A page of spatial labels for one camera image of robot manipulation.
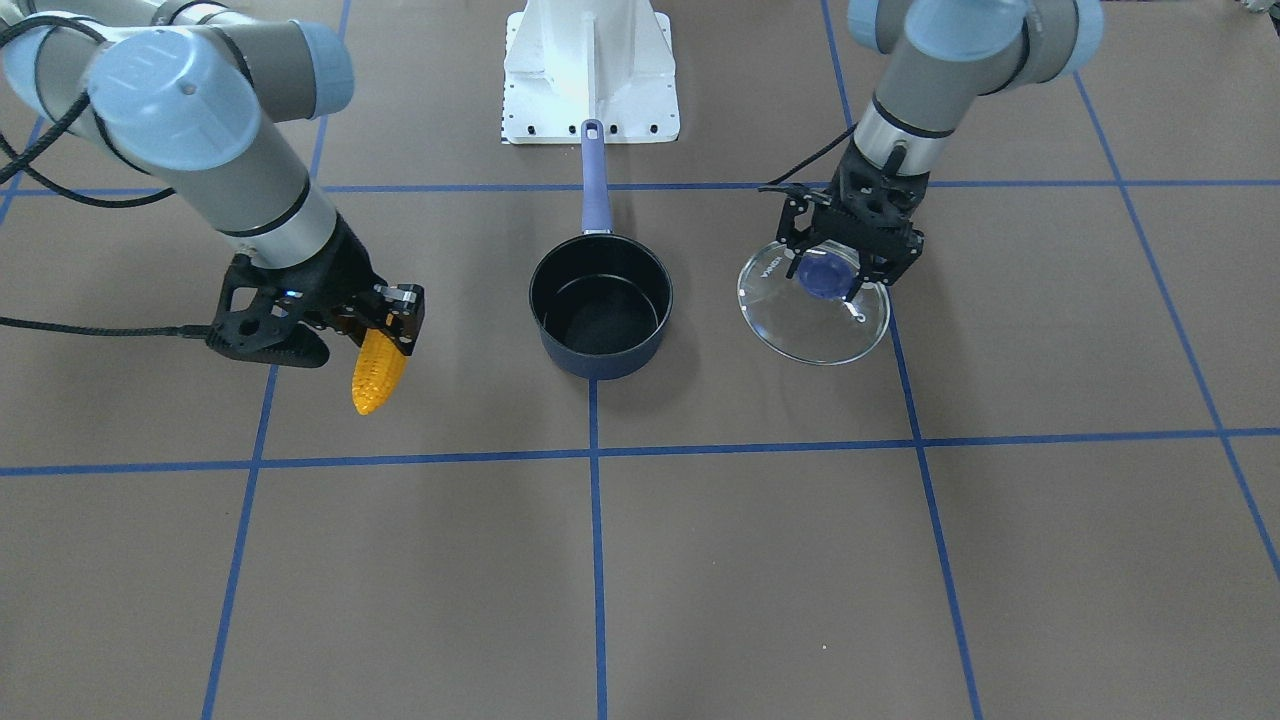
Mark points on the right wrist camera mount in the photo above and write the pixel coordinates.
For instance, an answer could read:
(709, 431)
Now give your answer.
(259, 318)

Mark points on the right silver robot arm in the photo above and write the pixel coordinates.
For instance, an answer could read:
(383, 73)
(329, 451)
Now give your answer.
(191, 93)

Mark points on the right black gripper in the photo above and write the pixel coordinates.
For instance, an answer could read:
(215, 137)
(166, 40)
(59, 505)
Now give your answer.
(347, 265)

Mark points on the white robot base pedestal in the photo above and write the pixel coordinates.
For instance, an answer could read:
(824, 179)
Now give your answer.
(571, 61)

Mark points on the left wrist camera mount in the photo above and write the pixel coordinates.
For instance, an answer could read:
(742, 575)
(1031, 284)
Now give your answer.
(798, 200)

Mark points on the glass pot lid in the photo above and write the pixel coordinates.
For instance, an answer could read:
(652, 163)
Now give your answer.
(813, 307)

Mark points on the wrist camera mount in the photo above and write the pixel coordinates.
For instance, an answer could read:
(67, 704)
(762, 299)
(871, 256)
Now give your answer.
(798, 200)
(259, 318)

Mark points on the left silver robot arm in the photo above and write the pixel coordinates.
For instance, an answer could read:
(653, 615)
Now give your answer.
(943, 55)

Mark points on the dark blue saucepan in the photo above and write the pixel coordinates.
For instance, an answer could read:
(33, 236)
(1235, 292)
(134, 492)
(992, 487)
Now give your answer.
(601, 300)

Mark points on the yellow corn cob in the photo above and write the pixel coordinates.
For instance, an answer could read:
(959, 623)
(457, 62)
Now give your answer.
(378, 370)

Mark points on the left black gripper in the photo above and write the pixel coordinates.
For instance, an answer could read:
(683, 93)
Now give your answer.
(908, 246)

